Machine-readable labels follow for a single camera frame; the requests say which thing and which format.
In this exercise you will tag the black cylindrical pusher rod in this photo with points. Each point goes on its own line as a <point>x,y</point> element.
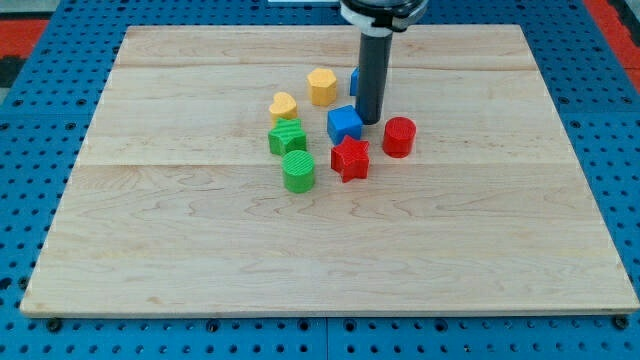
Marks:
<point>374,55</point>

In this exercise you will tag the green cylinder block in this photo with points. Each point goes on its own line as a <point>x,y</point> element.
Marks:
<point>298,168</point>

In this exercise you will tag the red star block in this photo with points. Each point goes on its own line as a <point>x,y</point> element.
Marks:
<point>350,159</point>

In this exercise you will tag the yellow hexagon block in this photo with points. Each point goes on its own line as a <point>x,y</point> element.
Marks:
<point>322,86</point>

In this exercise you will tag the blue block behind rod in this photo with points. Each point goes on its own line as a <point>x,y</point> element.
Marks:
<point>353,85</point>

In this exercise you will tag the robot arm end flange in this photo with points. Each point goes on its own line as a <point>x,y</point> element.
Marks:
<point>379,18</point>

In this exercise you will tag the blue cube block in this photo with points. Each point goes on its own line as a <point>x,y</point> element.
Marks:
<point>343,121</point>

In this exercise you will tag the green star block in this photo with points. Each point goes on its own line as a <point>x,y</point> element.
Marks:
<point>286,136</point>

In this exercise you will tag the red cylinder block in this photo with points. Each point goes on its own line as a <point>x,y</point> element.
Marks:
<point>399,136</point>

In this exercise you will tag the light wooden board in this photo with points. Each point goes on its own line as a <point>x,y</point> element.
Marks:
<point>176,208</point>

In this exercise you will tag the yellow heart block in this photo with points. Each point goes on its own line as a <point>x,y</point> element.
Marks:
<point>283,106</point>

